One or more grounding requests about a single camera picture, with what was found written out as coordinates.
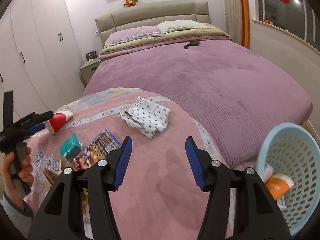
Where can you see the colourful printed card box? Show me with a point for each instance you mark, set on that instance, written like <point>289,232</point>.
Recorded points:
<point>97,150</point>

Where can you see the white patterned pillow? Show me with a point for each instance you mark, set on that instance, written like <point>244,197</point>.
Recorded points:
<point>179,25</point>

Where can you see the small picture frame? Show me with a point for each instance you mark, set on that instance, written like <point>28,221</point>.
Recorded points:
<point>91,55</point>

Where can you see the white dotted paper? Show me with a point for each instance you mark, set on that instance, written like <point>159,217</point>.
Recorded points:
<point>147,116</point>

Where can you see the beige orange curtain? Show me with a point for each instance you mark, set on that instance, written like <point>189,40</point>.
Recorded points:
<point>238,21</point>

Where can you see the small dark object on bed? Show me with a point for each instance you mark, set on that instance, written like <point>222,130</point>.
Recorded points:
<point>192,44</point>

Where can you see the orange plush toy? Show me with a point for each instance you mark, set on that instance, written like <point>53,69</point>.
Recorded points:
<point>130,3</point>

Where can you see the teal tissue pack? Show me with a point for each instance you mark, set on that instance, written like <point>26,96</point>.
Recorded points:
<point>71,147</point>

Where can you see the folded beige quilt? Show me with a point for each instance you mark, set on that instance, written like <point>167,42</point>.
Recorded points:
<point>210,32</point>

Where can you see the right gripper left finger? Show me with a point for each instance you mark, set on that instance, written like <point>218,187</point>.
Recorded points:
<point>108,175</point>

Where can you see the beige padded headboard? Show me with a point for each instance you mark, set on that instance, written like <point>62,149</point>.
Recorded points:
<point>151,14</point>

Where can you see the dark window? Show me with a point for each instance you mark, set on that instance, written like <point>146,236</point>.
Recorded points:
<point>296,17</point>

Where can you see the light blue plastic basket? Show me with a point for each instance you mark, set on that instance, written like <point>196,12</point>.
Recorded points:
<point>291,150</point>

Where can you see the purple pillow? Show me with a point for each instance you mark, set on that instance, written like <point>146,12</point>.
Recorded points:
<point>132,34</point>

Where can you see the red white paper cup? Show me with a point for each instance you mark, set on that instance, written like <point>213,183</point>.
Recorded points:
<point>59,119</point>

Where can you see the purple bed cover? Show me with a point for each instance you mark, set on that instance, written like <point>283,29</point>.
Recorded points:
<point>237,95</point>

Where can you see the orange white bottle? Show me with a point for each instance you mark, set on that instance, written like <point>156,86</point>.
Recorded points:
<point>279,184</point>

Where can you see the grey sleeve forearm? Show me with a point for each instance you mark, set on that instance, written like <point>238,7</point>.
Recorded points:
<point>22,217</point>

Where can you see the pink elephant blanket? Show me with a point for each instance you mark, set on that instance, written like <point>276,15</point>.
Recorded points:
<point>159,198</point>

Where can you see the beige bedside table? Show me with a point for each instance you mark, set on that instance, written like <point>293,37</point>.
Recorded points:
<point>87,70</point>

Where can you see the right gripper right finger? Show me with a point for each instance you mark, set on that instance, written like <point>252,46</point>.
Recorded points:
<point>214,177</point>

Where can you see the white wardrobe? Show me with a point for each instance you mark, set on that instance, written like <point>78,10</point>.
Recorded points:
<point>40,58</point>

